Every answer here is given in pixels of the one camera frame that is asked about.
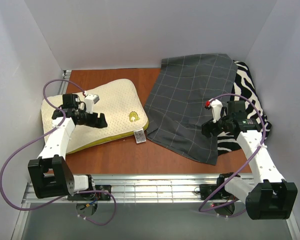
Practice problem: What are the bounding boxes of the zebra print blanket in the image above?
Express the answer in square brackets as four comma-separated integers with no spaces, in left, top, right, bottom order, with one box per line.
[216,59,273,157]

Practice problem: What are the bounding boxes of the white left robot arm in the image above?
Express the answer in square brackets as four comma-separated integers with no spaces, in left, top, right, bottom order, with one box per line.
[28,93,108,199]

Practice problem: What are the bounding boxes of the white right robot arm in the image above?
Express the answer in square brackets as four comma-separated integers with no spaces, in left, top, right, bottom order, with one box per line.
[202,99,298,220]

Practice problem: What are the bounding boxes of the cream yellow-edged pillow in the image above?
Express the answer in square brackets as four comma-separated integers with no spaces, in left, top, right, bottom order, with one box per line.
[39,78,149,158]

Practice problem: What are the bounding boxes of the grey checked pillowcase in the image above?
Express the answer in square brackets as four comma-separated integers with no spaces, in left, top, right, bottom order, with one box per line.
[144,53,238,166]

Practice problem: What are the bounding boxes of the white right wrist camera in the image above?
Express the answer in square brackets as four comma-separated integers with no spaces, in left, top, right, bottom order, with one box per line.
[205,99,223,124]

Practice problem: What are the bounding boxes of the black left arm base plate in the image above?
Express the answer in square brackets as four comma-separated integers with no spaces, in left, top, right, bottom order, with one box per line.
[67,185,112,202]

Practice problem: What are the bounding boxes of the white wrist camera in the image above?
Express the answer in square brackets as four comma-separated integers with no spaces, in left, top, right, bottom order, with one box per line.
[84,93,100,114]
[205,99,223,124]

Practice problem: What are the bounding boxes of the aluminium rail frame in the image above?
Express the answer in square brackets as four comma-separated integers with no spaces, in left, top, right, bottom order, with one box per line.
[11,69,300,240]

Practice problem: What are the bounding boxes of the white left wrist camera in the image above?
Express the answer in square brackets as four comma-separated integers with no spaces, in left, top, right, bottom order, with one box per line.
[84,93,100,114]

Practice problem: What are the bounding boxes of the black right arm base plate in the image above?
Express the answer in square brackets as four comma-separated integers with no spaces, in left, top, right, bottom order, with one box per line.
[197,184,235,200]

